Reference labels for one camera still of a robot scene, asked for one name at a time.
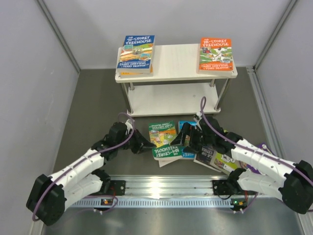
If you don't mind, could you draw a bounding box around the dark tale of cities book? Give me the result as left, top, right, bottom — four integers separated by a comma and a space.
193, 146, 221, 172

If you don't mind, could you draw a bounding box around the light blue storey treehouse book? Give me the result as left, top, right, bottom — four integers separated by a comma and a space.
178, 120, 198, 160

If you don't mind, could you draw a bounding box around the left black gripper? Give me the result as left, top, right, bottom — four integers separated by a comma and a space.
116, 128, 156, 154

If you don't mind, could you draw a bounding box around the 130-storey treehouse book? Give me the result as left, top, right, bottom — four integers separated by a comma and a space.
119, 65, 153, 78

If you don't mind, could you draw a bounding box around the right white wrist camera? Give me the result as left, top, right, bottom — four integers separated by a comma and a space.
194, 112, 202, 122

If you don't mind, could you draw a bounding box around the orange 78-storey treehouse book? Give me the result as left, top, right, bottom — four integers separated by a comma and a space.
197, 37, 234, 77

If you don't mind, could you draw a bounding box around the white two-tier wooden shelf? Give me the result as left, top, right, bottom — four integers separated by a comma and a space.
115, 44, 238, 117

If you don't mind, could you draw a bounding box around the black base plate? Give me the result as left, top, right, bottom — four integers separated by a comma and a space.
212, 179, 256, 199
96, 180, 126, 196

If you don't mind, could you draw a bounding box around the purple cartoon book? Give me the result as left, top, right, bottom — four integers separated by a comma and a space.
241, 143, 272, 176

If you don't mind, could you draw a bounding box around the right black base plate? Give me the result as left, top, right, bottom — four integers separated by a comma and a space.
212, 179, 256, 199

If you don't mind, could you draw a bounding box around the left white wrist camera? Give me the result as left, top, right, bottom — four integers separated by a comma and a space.
125, 118, 134, 132

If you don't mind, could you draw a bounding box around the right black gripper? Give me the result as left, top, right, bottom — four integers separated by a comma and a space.
171, 122, 215, 154

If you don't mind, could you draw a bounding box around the blue 91-storey treehouse book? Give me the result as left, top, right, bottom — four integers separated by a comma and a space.
116, 35, 155, 74

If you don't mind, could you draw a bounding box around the lime green cartoon book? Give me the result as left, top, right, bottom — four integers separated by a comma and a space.
210, 151, 240, 175

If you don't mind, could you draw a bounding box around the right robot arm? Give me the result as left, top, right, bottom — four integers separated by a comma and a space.
170, 114, 313, 214

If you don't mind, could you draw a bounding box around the aluminium mounting rail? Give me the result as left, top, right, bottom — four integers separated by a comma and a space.
73, 175, 287, 198

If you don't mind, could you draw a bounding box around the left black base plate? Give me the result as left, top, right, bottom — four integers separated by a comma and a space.
96, 180, 126, 196

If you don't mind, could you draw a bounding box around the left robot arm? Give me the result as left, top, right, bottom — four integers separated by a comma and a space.
26, 119, 156, 226

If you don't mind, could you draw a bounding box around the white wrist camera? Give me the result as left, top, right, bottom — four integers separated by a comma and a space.
194, 112, 202, 122
125, 118, 134, 132

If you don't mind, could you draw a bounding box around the green 104-storey treehouse book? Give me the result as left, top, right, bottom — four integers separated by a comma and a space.
148, 120, 182, 167

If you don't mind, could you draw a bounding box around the slotted grey cable duct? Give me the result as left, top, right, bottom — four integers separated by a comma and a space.
71, 198, 247, 208

